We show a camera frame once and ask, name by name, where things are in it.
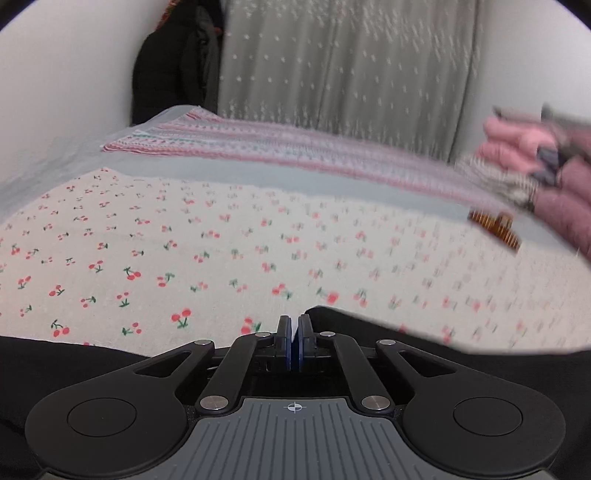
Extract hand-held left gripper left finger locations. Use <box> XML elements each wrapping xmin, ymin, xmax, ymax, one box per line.
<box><xmin>122</xmin><ymin>315</ymin><xmax>293</xmax><ymax>414</ymax></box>

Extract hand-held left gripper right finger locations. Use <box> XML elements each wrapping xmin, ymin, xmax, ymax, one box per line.
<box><xmin>298</xmin><ymin>314</ymin><xmax>468</xmax><ymax>414</ymax></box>

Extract black pants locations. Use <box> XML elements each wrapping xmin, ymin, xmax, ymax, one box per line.
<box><xmin>0</xmin><ymin>305</ymin><xmax>591</xmax><ymax>480</ymax></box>

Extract cherry print bed sheet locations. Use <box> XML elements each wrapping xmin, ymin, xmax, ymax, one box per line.
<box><xmin>0</xmin><ymin>166</ymin><xmax>591</xmax><ymax>357</ymax></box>

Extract pink striped blanket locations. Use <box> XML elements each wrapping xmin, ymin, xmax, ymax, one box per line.
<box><xmin>100</xmin><ymin>107</ymin><xmax>532</xmax><ymax>214</ymax></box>

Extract brown hair claw clip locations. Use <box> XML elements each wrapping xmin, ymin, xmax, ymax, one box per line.
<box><xmin>467</xmin><ymin>209</ymin><xmax>523</xmax><ymax>253</ymax></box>

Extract grey striped folded cloth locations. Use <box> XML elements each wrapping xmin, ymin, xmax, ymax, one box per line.
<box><xmin>455</xmin><ymin>154</ymin><xmax>540</xmax><ymax>214</ymax></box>

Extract grey flower print curtain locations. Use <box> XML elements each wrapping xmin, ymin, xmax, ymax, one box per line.
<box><xmin>217</xmin><ymin>0</ymin><xmax>485</xmax><ymax>163</ymax></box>

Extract pink folded quilt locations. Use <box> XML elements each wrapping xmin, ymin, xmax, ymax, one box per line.
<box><xmin>478</xmin><ymin>115</ymin><xmax>561</xmax><ymax>175</ymax></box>

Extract black hanging jacket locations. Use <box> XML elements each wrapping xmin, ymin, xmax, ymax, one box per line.
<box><xmin>131</xmin><ymin>0</ymin><xmax>227</xmax><ymax>126</ymax></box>

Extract purple velvet quilt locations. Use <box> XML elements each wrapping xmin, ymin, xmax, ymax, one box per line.
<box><xmin>531</xmin><ymin>131</ymin><xmax>591</xmax><ymax>260</ymax></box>

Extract blue-grey folded garment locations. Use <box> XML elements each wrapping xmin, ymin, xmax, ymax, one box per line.
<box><xmin>532</xmin><ymin>145</ymin><xmax>563</xmax><ymax>186</ymax></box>

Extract grey folded quilt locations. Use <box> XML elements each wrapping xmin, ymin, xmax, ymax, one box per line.
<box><xmin>492</xmin><ymin>104</ymin><xmax>591</xmax><ymax>148</ymax></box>

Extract red patterned cloth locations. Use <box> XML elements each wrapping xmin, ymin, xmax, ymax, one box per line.
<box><xmin>154</xmin><ymin>0</ymin><xmax>186</xmax><ymax>31</ymax></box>

